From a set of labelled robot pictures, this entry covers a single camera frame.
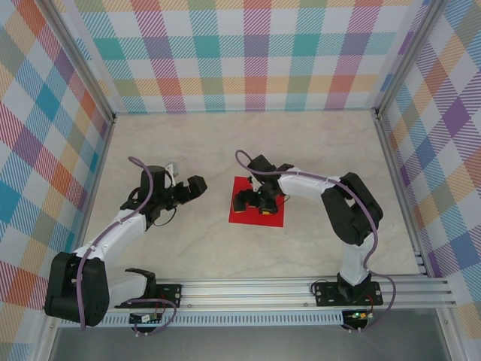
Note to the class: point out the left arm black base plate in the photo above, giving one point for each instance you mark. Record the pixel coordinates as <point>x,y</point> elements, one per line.
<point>171,295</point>

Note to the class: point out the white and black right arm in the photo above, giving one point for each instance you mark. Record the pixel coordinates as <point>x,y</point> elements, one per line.
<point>345,222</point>

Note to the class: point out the red cloth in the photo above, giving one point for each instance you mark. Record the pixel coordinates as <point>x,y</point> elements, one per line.
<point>255,221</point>

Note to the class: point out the aluminium frame leg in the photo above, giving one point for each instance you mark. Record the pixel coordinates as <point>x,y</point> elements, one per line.
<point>45,338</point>
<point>454,338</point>

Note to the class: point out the grey sheet metal panel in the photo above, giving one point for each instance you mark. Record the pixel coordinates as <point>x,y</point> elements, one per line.
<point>244,346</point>

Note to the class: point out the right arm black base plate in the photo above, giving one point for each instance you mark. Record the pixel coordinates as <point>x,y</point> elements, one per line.
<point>376,297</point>

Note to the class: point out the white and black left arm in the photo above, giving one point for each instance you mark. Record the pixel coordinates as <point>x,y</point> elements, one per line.
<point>94,301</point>

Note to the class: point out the long aluminium mounting rail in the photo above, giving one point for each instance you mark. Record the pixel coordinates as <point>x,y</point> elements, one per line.
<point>244,293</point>

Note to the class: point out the aluminium side rail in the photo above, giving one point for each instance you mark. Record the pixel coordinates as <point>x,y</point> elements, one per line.
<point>97,180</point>
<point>399,188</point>

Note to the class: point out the aluminium corner post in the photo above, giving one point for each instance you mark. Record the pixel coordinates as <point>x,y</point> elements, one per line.
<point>404,56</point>
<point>84,56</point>

